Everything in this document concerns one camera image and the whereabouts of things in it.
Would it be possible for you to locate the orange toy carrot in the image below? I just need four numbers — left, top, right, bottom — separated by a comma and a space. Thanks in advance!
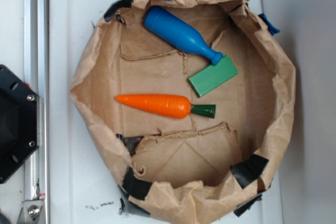
115, 94, 216, 119

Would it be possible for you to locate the green rectangular block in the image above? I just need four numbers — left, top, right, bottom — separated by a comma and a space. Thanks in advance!
187, 55, 238, 98

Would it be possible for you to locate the blue plastic toy bottle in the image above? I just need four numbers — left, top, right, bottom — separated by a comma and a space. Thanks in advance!
144, 6, 223, 65

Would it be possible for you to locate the brown paper bag tray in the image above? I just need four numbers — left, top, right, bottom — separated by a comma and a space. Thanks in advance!
70, 0, 296, 223

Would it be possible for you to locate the white plastic board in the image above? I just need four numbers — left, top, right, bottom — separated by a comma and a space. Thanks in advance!
47, 0, 285, 224

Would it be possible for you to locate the blue tape piece right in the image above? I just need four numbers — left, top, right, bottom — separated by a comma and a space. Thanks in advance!
258, 13, 281, 36

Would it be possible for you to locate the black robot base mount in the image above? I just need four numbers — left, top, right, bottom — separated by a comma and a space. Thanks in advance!
1, 65, 38, 184

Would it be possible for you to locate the aluminium extrusion rail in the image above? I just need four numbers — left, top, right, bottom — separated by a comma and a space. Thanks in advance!
24, 0, 50, 223

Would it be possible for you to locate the metal corner bracket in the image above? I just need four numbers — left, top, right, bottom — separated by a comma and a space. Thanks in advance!
16, 199, 46, 224

